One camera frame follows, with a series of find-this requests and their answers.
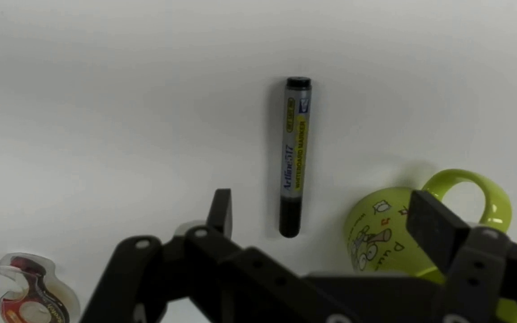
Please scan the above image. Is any yellow-green plastic mug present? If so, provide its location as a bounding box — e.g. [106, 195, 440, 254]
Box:
[345, 166, 517, 323]

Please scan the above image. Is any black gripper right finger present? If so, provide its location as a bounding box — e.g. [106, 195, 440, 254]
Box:
[406, 188, 517, 323]

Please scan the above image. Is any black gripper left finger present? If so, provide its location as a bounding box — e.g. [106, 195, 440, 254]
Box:
[79, 186, 356, 323]

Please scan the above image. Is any small brown object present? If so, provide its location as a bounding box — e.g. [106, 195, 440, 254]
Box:
[0, 250, 83, 323]

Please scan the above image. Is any black marker pen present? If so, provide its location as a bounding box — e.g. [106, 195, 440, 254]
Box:
[279, 75, 314, 238]

